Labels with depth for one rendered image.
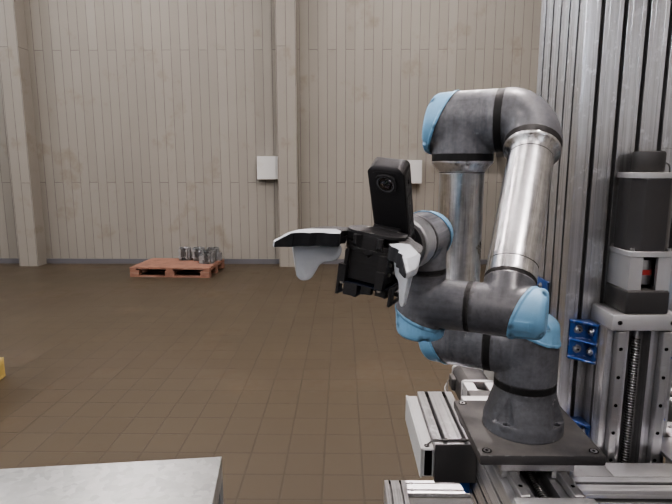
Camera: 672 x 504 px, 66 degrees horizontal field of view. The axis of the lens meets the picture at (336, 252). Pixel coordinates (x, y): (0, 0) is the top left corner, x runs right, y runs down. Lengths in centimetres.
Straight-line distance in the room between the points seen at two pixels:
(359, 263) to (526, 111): 48
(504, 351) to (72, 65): 878
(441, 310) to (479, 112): 39
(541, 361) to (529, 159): 37
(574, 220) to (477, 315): 50
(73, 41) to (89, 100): 89
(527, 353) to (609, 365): 25
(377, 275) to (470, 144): 46
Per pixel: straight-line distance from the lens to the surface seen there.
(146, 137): 883
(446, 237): 79
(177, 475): 95
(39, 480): 102
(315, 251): 60
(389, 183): 60
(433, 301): 77
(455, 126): 99
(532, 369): 103
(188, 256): 822
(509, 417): 108
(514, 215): 84
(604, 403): 125
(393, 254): 56
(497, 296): 76
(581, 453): 108
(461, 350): 105
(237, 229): 849
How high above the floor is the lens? 154
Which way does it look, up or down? 9 degrees down
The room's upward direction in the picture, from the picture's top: straight up
